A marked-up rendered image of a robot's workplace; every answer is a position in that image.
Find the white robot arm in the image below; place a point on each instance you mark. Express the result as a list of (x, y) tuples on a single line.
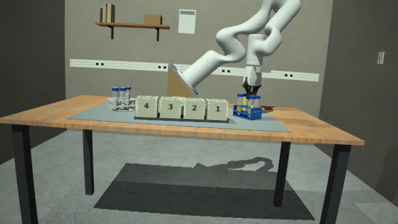
[(257, 46)]

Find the blue tube rack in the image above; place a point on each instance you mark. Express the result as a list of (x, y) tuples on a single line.
[(255, 112)]

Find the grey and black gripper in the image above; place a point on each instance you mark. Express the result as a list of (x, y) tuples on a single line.
[(251, 79)]

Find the grey bench mat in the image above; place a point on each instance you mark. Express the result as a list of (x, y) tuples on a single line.
[(101, 113)]

